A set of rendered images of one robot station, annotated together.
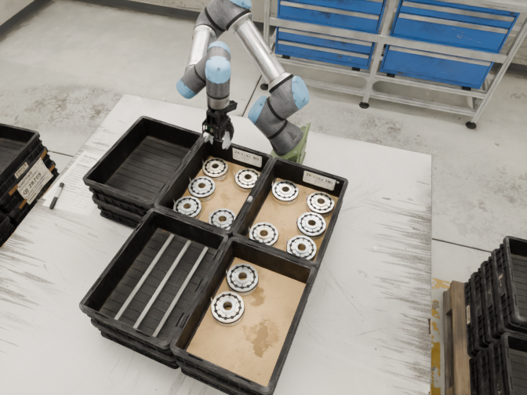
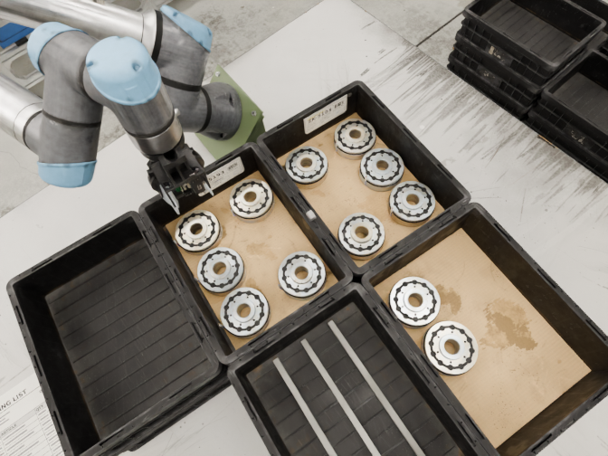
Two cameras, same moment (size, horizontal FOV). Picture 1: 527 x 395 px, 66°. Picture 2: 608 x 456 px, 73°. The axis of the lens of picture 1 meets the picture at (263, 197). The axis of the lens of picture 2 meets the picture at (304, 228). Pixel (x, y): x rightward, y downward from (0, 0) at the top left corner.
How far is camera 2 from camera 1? 0.79 m
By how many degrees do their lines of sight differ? 27
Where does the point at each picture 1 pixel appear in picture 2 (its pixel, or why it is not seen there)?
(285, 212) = (337, 186)
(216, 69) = (133, 68)
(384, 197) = (362, 73)
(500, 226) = (391, 23)
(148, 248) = (273, 409)
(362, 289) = (468, 175)
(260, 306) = (462, 302)
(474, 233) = not seen: hidden behind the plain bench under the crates
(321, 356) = not seen: hidden behind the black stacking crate
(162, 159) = (115, 299)
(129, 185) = (127, 379)
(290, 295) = (466, 256)
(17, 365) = not seen: outside the picture
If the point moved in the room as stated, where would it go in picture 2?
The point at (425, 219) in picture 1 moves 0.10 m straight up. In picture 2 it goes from (417, 56) to (423, 29)
